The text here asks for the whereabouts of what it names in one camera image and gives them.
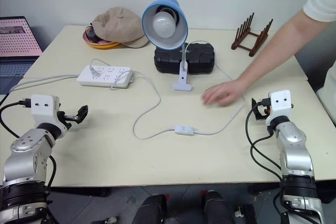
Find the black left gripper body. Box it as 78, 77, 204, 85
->
56, 110, 70, 131

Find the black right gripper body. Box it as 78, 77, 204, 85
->
258, 98, 271, 123

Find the white plug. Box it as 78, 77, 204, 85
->
90, 66, 102, 79

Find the blue clamp desk lamp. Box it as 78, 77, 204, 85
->
141, 0, 194, 92

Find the person's bare hand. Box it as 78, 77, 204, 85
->
201, 79, 246, 108

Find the white power strip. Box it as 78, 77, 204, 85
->
76, 65, 135, 89

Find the brown wooden dish rack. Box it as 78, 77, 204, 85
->
230, 11, 274, 57

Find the pink and yellow bowl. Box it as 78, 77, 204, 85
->
82, 28, 122, 50

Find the black plastic tool case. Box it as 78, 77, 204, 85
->
153, 42, 216, 74

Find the small black object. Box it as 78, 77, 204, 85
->
86, 26, 101, 43

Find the open laptop with pink screen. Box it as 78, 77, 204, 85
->
0, 16, 43, 95

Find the beige baseball cap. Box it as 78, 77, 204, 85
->
91, 6, 150, 48

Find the black rounded shape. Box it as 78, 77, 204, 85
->
201, 189, 237, 224
131, 194, 169, 224

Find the white round light bulb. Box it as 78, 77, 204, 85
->
153, 11, 176, 39

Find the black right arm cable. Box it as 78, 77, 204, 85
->
245, 98, 288, 217

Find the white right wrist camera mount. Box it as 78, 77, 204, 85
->
265, 90, 293, 127

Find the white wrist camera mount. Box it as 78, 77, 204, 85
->
265, 90, 293, 127
30, 94, 61, 125

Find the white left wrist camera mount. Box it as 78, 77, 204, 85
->
30, 94, 61, 125

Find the grey power strip cable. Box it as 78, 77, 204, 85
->
9, 74, 80, 94

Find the white cord with switch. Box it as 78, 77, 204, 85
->
90, 40, 246, 140

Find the white inline cable switch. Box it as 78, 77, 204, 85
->
174, 124, 195, 136

